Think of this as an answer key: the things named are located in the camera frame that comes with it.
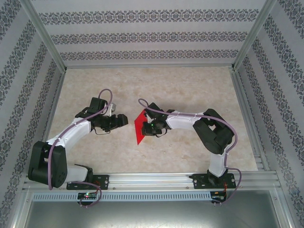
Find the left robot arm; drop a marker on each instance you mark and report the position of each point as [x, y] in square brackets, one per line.
[38, 166]

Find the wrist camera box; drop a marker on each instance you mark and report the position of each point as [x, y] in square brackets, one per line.
[146, 115]
[111, 108]

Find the grey metal sheet panel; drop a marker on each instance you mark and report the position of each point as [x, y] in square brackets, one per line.
[152, 216]

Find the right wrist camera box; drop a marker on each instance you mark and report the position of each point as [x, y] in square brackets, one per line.
[146, 115]

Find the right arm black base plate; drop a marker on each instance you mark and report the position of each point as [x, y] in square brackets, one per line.
[199, 181]

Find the aluminium side rail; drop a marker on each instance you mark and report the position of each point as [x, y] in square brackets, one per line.
[240, 95]
[51, 107]

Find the aluminium back rail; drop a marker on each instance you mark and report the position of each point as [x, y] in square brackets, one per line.
[147, 65]

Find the red paper sheet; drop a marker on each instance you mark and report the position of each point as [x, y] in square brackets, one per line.
[139, 128]

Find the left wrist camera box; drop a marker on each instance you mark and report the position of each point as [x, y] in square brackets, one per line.
[111, 108]

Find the aluminium frame post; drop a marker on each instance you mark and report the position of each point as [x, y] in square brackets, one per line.
[42, 33]
[254, 33]

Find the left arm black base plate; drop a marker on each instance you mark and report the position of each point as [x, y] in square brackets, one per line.
[104, 181]

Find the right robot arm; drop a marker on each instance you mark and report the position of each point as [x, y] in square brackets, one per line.
[209, 137]

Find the aluminium mounting rail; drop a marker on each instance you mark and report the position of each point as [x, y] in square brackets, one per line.
[152, 180]

